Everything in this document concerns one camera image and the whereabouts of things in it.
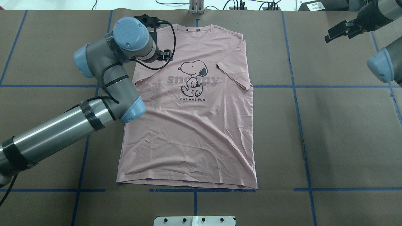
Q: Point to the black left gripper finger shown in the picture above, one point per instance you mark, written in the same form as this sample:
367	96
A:
164	55

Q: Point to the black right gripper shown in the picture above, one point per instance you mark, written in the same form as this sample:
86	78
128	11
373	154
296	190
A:
362	19

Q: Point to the pink Snoopy t-shirt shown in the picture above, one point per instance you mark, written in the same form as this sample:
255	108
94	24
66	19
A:
198	126

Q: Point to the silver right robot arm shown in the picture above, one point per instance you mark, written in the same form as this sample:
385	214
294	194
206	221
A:
383	19

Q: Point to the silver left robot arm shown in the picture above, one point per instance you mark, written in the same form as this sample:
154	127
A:
132	39

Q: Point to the black box with label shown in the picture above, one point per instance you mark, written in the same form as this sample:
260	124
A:
324	5

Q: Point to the black USB hub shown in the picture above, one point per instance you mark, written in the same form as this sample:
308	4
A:
237	5
269	6

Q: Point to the aluminium frame post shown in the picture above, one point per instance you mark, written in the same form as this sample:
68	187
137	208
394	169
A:
196	7

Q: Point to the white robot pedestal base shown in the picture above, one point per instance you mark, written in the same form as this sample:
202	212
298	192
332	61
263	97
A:
219	220

